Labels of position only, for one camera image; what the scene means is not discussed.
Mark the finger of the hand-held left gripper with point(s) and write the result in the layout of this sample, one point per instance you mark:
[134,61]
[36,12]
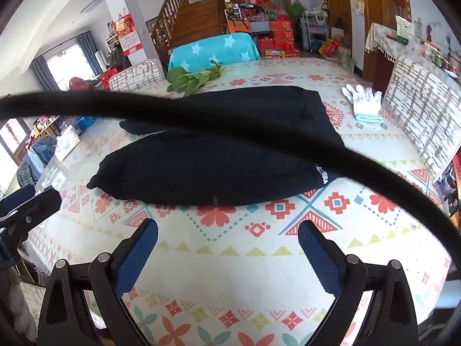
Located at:
[32,205]

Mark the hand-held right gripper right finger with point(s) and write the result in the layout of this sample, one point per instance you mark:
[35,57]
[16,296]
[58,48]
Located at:
[320,256]

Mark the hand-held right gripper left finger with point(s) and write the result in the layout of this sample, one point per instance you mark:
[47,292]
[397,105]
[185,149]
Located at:
[135,256]

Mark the black pants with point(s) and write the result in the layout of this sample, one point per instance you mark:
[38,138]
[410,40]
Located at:
[216,173]

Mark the pile of clothes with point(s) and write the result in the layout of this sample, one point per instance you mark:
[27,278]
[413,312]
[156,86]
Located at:
[36,158]

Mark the white cardboard box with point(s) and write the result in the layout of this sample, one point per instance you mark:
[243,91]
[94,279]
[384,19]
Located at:
[66,144]

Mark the patterned tablecloth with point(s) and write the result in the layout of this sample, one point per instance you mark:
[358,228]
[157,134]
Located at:
[252,277]

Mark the blue plastic bag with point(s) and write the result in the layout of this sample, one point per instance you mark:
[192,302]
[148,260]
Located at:
[84,122]

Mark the blue curtain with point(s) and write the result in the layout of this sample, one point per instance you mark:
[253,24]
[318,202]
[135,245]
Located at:
[45,74]
[89,52]

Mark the white knit gloves pair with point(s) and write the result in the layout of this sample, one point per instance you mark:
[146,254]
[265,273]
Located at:
[363,102]

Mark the chair with patterned cover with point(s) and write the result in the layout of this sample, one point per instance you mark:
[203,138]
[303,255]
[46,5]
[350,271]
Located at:
[137,75]
[421,115]

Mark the leafy green vegetable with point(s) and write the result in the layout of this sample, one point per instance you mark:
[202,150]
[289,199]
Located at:
[187,79]

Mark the red yellow carton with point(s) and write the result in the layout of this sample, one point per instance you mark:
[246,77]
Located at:
[328,47]

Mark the turquoise star blanket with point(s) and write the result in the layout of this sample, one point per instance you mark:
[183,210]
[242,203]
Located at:
[216,50]

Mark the stack of red gift boxes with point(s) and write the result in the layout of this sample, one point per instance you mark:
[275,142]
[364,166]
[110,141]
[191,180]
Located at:
[281,38]

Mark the metal shelf cart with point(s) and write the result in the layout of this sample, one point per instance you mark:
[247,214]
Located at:
[315,29]

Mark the cloth covered wooden cabinet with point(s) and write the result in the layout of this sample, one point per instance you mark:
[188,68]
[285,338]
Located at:
[378,36]

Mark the green white desk calendar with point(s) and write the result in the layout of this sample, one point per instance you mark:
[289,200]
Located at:
[405,30]

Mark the wooden staircase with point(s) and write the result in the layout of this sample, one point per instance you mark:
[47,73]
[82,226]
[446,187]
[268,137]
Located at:
[194,18]

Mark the green bag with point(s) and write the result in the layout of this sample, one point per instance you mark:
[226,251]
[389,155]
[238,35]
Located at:
[297,10]

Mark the wooden door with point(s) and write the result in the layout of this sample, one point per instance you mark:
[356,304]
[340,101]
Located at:
[381,3]

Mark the red wall calendar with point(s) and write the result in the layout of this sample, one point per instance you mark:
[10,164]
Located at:
[128,36]

